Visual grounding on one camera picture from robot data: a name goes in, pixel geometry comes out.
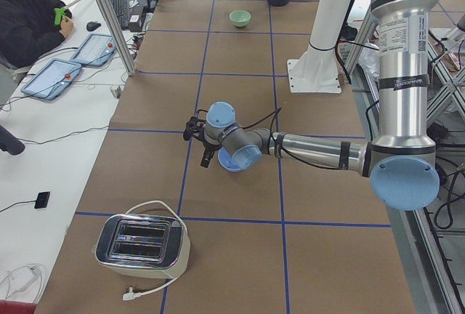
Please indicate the aluminium frame post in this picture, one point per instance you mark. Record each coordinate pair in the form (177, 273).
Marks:
(110, 18)

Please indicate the brown paper table mat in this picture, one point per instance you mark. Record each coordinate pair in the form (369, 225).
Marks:
(280, 237)

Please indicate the black computer mouse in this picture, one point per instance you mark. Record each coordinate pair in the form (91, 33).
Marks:
(92, 26)

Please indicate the seated person in black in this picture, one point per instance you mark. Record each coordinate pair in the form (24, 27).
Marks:
(28, 30)

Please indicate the small black box device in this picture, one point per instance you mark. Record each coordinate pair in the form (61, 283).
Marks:
(42, 200)

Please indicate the silver white toaster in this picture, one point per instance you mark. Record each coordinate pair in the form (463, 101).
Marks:
(144, 246)

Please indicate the blue tablet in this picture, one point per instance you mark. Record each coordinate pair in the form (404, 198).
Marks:
(95, 50)
(52, 79)

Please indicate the near blue tablet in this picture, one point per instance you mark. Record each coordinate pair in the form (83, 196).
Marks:
(52, 79)

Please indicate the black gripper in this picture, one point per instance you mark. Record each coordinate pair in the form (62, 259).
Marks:
(209, 145)

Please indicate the green bowl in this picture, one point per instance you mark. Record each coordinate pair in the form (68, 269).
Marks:
(240, 18)

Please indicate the white charger with cable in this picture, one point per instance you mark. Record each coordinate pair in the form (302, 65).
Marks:
(24, 284)

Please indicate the black keyboard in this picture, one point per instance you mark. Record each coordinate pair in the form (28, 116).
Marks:
(121, 9)

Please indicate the green handheld tool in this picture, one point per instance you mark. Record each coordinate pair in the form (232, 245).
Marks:
(60, 14)

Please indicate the far blue tablet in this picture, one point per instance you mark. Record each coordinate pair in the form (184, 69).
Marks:
(95, 50)

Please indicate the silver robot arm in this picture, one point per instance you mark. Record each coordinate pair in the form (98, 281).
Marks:
(398, 157)

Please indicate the white camera mast base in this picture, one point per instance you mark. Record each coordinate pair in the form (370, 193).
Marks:
(316, 71)

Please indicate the blue bowl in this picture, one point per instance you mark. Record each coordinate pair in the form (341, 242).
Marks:
(227, 162)

